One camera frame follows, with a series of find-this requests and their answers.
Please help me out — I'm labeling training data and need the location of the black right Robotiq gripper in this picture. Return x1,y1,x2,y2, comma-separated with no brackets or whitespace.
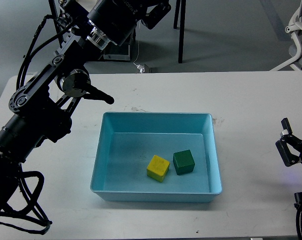
275,118,302,167

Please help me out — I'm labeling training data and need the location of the black open bin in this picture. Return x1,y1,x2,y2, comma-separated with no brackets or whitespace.
103,38,136,62

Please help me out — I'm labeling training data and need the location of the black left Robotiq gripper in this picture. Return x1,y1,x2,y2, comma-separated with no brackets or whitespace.
87,0,172,46

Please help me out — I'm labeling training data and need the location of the black table leg right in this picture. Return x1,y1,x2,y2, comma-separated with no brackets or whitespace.
173,0,187,64

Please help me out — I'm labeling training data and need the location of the white power adapter with cable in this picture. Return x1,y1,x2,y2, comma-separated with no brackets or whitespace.
133,21,153,74

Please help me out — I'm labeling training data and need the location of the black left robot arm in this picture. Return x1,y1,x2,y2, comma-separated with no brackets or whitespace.
0,0,171,235

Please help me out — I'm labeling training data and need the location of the green block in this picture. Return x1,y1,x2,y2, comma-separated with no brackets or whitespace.
172,149,195,175

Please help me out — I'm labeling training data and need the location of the white office chair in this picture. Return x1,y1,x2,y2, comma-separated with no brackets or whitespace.
271,1,302,71

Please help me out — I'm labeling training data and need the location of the yellow block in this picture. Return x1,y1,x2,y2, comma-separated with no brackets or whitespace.
146,155,170,183

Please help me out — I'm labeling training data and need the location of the light blue plastic tray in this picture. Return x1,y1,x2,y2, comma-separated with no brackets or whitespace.
90,112,222,203

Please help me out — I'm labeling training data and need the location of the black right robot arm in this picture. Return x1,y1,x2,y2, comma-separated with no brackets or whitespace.
275,118,302,240

